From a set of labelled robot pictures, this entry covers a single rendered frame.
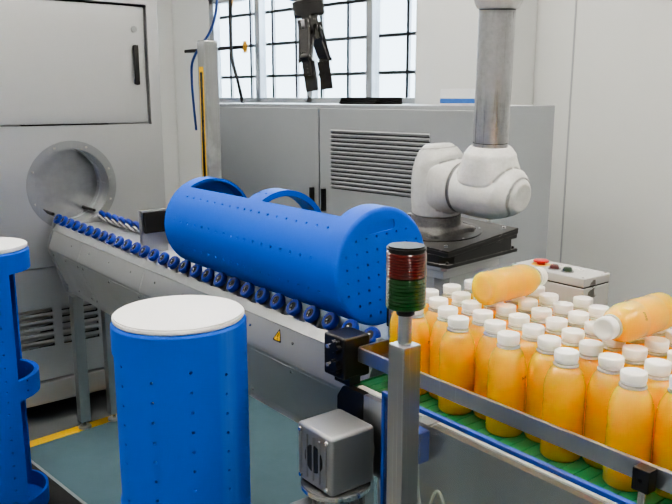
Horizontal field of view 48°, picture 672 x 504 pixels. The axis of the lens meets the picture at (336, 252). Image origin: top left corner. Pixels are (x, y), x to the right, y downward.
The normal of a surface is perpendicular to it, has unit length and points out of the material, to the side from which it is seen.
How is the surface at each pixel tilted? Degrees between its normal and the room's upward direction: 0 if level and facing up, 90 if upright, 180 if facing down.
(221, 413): 90
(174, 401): 90
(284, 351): 71
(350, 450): 90
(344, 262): 90
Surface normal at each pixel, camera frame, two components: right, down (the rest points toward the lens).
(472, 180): -0.72, 0.14
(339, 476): 0.62, 0.16
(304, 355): -0.74, -0.21
